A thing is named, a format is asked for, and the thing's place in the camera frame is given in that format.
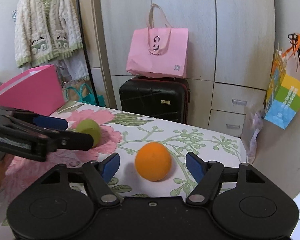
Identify pink paper shopping bag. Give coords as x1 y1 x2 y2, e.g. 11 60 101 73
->
126 3 189 79

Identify colourful hanging gift bag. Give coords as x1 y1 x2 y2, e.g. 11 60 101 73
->
264 33 300 129

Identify grey wardrobe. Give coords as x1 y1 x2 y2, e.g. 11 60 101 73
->
92 0 275 137

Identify cream green knit cardigan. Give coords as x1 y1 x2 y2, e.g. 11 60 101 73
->
14 0 89 81

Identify black suitcase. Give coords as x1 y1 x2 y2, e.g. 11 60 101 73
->
119 76 190 124

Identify teal gift bag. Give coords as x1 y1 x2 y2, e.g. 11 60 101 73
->
65 83 106 107

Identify pink storage box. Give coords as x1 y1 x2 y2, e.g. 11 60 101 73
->
0 65 65 115

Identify green soft ball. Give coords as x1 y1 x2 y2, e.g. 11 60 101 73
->
76 119 101 147

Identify floral tablecloth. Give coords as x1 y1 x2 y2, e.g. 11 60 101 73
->
0 100 249 228

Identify orange soft ball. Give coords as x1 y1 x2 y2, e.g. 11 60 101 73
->
134 142 172 181

